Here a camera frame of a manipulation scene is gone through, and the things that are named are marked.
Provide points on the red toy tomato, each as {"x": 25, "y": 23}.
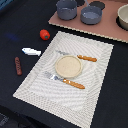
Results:
{"x": 44, "y": 34}

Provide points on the beige round plate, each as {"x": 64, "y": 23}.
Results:
{"x": 68, "y": 66}

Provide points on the black stove burner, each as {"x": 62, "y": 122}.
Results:
{"x": 98, "y": 4}

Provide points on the white toy fish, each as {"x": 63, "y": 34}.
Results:
{"x": 30, "y": 51}

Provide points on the grey cooking pot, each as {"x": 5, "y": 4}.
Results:
{"x": 66, "y": 9}

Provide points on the brown toy sausage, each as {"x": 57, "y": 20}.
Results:
{"x": 18, "y": 66}

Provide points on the fork with orange handle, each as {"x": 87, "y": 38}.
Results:
{"x": 69, "y": 82}

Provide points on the knife with orange handle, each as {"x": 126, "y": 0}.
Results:
{"x": 79, "y": 56}

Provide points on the beige bowl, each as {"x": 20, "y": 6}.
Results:
{"x": 123, "y": 16}

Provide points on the white woven placemat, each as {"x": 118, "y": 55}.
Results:
{"x": 74, "y": 105}

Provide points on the pink wooden stove board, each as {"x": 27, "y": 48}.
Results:
{"x": 107, "y": 27}

